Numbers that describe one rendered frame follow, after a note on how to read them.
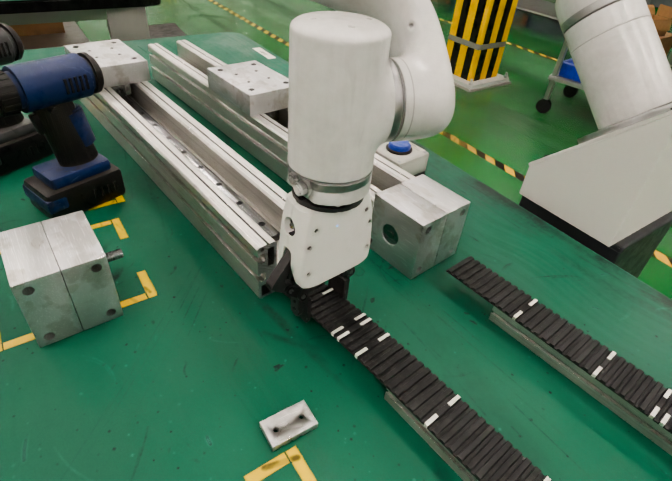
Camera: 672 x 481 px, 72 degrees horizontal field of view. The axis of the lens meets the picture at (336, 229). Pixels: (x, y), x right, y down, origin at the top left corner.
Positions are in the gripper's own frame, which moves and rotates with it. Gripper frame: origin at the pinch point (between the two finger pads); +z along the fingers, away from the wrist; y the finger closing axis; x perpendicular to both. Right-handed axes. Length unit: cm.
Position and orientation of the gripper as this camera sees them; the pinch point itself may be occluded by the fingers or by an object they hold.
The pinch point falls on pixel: (320, 294)
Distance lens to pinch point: 57.0
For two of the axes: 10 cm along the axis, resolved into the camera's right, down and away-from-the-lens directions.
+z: -0.8, 7.9, 6.0
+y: 7.7, -3.4, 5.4
